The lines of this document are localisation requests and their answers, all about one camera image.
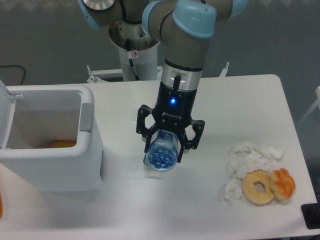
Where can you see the blue label plastic bottle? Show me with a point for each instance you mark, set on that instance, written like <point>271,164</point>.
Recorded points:
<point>163,152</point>

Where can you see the white frame at right edge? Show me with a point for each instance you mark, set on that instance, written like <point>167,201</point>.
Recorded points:
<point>312,110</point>

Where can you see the white trash can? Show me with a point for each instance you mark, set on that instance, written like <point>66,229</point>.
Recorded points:
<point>33,116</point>

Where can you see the white table frame bracket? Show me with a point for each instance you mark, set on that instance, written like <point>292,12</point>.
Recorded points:
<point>116,75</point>

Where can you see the large crumpled white tissue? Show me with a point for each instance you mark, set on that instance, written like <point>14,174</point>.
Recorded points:
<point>246,157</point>

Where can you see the orange item in trash can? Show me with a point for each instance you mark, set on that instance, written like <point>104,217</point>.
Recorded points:
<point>62,144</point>

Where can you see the orange glazed twisted pastry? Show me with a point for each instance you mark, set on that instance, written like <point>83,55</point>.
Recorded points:
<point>282,184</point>

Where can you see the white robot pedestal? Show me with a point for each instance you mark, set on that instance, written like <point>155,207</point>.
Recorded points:
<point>138,51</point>

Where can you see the green label plastic bottle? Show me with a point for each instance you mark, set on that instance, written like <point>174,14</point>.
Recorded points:
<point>149,172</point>

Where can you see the black device at table corner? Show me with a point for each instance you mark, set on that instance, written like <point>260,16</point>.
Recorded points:
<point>311,215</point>

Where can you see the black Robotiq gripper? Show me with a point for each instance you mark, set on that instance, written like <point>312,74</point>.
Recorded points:
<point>175,107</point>

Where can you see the orange object at left edge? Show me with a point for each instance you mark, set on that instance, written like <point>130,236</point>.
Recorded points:
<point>1,207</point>

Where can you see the plain ring donut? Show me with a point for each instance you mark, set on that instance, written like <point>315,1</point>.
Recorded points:
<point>256,188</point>

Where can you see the small crumpled white tissue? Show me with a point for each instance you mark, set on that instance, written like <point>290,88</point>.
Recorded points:
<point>231,192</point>

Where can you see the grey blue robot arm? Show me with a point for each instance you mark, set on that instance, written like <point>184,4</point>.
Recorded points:
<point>185,27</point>

